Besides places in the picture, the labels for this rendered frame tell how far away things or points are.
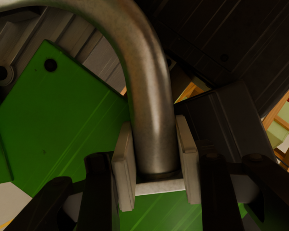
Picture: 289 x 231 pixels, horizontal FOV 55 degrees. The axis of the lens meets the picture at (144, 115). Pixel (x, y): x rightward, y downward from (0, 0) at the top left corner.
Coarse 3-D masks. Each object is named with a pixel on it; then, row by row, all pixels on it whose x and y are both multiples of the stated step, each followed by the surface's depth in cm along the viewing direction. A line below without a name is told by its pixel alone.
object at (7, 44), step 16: (48, 16) 23; (64, 16) 22; (0, 32) 23; (16, 32) 23; (32, 32) 23; (48, 32) 23; (64, 32) 23; (80, 32) 23; (96, 32) 23; (0, 48) 24; (16, 48) 23; (32, 48) 23; (64, 48) 23; (80, 48) 23; (0, 64) 23; (16, 64) 24; (0, 80) 23; (16, 80) 24; (0, 96) 24
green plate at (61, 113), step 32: (32, 64) 22; (64, 64) 21; (32, 96) 22; (64, 96) 22; (96, 96) 22; (0, 128) 22; (32, 128) 22; (64, 128) 22; (96, 128) 22; (32, 160) 23; (64, 160) 23; (32, 192) 23; (128, 224) 23; (160, 224) 23; (192, 224) 23
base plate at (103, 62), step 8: (104, 40) 63; (96, 48) 62; (104, 48) 65; (112, 48) 68; (96, 56) 65; (104, 56) 68; (112, 56) 71; (88, 64) 64; (96, 64) 67; (104, 64) 70; (112, 64) 74; (120, 64) 78; (96, 72) 70; (104, 72) 73; (112, 72) 77; (120, 72) 82; (104, 80) 76; (112, 80) 81; (120, 80) 85; (120, 88) 90
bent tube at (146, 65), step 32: (0, 0) 18; (32, 0) 18; (64, 0) 17; (96, 0) 17; (128, 0) 17; (128, 32) 17; (128, 64) 17; (160, 64) 17; (128, 96) 18; (160, 96) 17; (160, 128) 17; (160, 160) 18; (160, 192) 17
